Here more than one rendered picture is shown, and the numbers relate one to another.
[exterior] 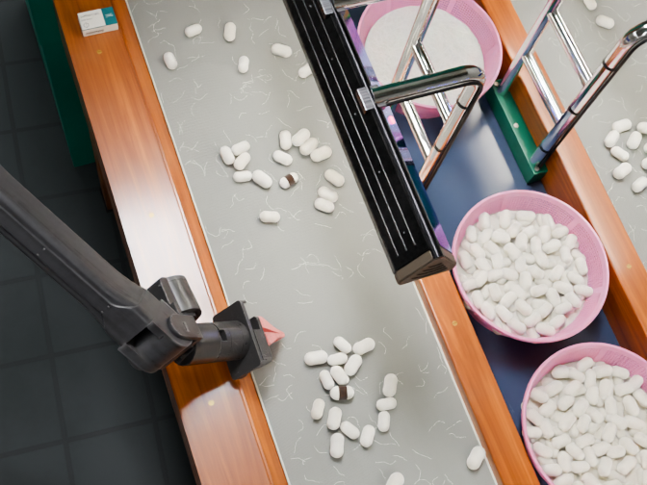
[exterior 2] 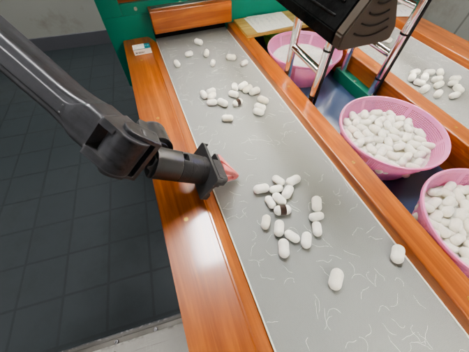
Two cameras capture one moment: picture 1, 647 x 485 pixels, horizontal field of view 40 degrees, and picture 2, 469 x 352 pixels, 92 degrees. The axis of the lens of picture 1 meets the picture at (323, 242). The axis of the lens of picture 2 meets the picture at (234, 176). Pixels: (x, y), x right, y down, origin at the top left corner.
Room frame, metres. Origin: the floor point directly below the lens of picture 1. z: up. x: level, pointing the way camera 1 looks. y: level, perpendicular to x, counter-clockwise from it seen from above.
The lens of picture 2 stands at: (0.12, -0.07, 1.18)
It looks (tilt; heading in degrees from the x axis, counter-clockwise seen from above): 56 degrees down; 18
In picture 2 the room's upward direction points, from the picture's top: straight up
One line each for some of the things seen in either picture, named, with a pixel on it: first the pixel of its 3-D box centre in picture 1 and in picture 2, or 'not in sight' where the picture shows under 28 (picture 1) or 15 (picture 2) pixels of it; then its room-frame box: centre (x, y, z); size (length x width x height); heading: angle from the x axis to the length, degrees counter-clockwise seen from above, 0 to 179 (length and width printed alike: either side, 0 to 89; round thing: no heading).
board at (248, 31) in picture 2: not in sight; (277, 22); (1.17, 0.08, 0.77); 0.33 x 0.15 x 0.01; 128
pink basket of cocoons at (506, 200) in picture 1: (522, 272); (383, 140); (0.66, -0.33, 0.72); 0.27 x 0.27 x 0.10
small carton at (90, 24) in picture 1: (97, 21); (142, 49); (0.81, 0.49, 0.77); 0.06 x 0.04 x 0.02; 128
